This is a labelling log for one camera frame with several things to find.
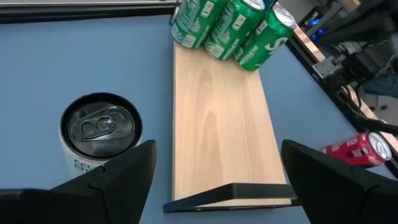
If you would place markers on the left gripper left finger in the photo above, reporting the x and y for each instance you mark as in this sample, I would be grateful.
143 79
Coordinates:
118 193

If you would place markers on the grey metal mounting plate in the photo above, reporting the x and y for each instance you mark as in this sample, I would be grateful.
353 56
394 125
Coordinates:
326 67

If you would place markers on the white Celsius can black lid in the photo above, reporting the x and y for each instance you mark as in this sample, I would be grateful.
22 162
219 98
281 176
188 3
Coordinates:
99 127

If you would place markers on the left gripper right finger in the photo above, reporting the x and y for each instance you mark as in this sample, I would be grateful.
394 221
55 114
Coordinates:
335 199

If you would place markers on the red Coca-Cola can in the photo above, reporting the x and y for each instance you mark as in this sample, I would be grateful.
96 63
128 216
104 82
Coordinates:
351 151

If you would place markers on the green Sprite can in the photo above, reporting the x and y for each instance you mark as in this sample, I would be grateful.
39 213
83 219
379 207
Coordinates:
264 46
230 34
192 21

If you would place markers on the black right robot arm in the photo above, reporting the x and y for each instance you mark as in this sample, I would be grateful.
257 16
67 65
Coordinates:
363 68

